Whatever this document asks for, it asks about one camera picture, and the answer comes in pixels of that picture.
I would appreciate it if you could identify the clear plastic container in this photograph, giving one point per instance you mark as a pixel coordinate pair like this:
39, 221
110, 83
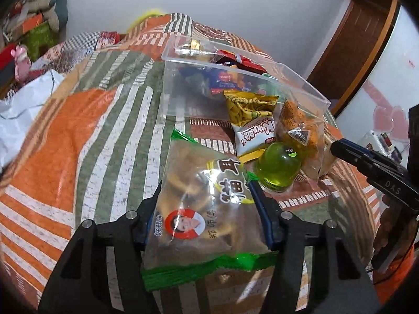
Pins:
183, 104

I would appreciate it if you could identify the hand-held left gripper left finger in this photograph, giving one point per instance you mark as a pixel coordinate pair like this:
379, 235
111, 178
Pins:
147, 209

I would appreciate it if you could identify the pink toy figure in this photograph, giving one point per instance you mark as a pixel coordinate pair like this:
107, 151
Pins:
21, 63

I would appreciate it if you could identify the white plastic bag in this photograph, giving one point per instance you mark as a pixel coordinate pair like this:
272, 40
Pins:
23, 111

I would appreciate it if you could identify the orange green striped bed cover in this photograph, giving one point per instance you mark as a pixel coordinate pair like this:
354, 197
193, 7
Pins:
98, 137

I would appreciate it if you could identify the blue snack packet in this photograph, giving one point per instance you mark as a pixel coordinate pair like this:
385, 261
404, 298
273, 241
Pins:
229, 78

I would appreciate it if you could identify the green bag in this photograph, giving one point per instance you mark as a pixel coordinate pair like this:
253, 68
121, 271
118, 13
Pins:
41, 39

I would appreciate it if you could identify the green-edged clear pastry packet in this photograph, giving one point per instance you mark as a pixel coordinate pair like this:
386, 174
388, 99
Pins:
203, 209

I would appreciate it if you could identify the yellow cushion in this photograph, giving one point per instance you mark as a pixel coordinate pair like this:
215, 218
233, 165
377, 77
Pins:
147, 16

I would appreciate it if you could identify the clear bag of orange snacks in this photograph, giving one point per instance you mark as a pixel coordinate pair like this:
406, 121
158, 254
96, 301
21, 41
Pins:
301, 124

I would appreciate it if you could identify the white pink snack packet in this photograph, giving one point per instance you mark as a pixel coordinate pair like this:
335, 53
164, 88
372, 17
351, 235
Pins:
253, 134

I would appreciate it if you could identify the white sliding door with hearts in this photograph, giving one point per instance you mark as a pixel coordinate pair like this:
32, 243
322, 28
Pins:
383, 88

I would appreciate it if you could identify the red box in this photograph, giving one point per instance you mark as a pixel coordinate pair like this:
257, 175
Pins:
6, 57

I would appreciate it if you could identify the small jar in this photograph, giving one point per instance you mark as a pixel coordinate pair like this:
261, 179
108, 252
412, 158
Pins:
396, 154
383, 139

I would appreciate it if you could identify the red snack packet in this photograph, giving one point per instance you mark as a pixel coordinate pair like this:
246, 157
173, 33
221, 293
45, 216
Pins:
244, 61

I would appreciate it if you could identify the patchwork quilt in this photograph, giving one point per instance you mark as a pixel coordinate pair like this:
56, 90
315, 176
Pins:
81, 47

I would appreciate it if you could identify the person's right hand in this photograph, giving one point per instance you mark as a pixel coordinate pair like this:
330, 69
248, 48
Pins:
388, 225

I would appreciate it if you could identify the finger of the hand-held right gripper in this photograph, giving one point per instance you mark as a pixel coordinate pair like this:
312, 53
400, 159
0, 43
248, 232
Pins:
360, 153

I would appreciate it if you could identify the orange box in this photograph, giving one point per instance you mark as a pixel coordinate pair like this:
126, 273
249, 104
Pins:
31, 23

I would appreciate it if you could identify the green jelly cup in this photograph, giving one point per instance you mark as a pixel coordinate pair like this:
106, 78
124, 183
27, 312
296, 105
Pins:
278, 166

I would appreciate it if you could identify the wooden door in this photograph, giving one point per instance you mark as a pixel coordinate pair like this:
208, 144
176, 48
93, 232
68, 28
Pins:
356, 45

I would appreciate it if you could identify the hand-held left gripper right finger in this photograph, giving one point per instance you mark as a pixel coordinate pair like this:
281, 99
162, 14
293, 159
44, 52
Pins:
262, 209

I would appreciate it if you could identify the gold yellow snack packet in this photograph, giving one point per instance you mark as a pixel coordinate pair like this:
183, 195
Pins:
250, 108

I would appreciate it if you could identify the yellow cracker packet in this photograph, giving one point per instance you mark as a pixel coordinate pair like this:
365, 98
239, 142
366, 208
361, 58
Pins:
195, 45

